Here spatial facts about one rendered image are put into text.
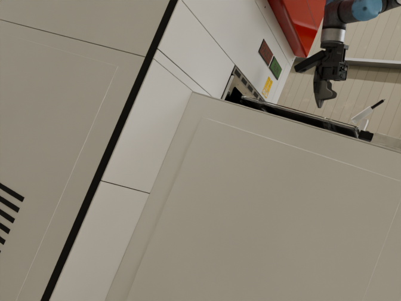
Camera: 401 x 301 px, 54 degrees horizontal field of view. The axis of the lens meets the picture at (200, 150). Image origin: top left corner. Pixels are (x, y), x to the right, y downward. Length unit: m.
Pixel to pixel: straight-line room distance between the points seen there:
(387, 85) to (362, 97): 0.53
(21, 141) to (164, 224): 0.43
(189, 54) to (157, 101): 0.15
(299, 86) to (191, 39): 9.05
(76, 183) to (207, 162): 0.32
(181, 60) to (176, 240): 0.45
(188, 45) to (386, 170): 0.55
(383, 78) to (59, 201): 8.60
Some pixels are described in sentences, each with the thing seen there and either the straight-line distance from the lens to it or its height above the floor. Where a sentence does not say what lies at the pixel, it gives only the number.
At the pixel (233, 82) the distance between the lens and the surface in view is 1.26.
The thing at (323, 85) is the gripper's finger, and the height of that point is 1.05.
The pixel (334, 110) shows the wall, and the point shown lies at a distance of 9.34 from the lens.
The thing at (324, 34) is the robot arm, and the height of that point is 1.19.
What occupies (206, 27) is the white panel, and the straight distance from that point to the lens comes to 1.09.
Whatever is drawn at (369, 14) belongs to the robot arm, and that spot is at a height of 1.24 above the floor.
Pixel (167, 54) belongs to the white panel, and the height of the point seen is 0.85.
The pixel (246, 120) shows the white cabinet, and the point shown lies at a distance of 1.00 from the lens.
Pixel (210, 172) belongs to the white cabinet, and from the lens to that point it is 1.00.
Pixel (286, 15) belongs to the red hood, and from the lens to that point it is 1.44.
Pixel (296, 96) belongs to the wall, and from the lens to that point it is 9.97.
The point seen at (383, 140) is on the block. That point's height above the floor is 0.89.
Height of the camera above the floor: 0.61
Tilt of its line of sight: 4 degrees up
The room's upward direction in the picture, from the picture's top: 23 degrees clockwise
